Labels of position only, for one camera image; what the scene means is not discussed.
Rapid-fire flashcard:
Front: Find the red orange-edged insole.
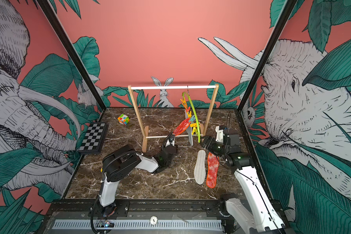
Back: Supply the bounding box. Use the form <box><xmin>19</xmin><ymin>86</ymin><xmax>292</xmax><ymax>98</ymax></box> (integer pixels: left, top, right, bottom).
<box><xmin>206</xmin><ymin>152</ymin><xmax>219</xmax><ymax>188</ymax></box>
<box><xmin>173</xmin><ymin>118</ymin><xmax>191</xmax><ymax>136</ymax></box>

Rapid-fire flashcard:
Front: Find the grey textured insole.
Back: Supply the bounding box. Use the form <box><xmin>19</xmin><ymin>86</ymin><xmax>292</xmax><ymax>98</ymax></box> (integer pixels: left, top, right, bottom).
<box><xmin>194</xmin><ymin>150</ymin><xmax>206</xmax><ymax>185</ymax></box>

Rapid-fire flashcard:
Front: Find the wooden hanger rack frame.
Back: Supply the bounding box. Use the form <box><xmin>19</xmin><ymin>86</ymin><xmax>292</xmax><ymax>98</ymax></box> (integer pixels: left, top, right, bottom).
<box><xmin>127</xmin><ymin>83</ymin><xmax>219</xmax><ymax>153</ymax></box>

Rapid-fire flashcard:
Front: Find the green clip hanger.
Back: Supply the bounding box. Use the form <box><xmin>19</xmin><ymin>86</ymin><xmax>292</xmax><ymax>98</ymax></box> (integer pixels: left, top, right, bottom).
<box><xmin>181</xmin><ymin>91</ymin><xmax>201</xmax><ymax>143</ymax></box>

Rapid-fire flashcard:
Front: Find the white smooth insole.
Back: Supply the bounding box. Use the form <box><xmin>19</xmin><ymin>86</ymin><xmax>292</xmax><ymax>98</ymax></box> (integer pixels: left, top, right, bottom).
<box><xmin>185</xmin><ymin>110</ymin><xmax>194</xmax><ymax>146</ymax></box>

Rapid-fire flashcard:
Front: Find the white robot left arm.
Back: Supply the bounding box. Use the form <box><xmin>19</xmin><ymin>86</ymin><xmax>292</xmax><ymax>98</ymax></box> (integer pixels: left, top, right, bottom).
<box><xmin>97</xmin><ymin>144</ymin><xmax>178</xmax><ymax>217</ymax></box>

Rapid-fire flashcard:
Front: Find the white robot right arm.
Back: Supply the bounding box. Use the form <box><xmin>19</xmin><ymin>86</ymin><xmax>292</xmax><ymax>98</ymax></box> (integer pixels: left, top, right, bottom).
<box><xmin>200</xmin><ymin>135</ymin><xmax>286</xmax><ymax>234</ymax></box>

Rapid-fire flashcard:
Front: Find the colourful puzzle cube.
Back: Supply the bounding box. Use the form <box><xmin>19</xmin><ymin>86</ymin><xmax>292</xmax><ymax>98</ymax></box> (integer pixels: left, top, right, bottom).
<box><xmin>118</xmin><ymin>114</ymin><xmax>130</xmax><ymax>125</ymax></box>

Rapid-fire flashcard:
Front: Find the black white checkerboard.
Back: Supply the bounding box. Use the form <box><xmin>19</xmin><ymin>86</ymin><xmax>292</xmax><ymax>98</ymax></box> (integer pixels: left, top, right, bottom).
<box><xmin>77</xmin><ymin>122</ymin><xmax>109</xmax><ymax>155</ymax></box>

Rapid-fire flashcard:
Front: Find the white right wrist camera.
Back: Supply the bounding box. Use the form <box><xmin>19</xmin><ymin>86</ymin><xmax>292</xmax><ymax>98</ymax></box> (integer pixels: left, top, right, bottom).
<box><xmin>215</xmin><ymin>125</ymin><xmax>227</xmax><ymax>143</ymax></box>

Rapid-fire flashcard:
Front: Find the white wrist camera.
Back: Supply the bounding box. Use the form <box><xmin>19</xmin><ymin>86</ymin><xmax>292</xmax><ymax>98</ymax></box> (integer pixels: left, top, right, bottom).
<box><xmin>164</xmin><ymin>133</ymin><xmax>175</xmax><ymax>147</ymax></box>
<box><xmin>215</xmin><ymin>125</ymin><xmax>227</xmax><ymax>143</ymax></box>

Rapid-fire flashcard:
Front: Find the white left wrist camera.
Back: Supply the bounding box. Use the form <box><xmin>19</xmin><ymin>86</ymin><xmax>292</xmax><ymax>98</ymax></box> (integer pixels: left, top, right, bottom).
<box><xmin>164</xmin><ymin>133</ymin><xmax>175</xmax><ymax>147</ymax></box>

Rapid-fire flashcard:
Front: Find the white perforated rail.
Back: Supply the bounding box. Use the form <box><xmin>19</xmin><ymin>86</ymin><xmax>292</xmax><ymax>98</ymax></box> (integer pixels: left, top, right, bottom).
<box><xmin>51</xmin><ymin>219</ymin><xmax>222</xmax><ymax>231</ymax></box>

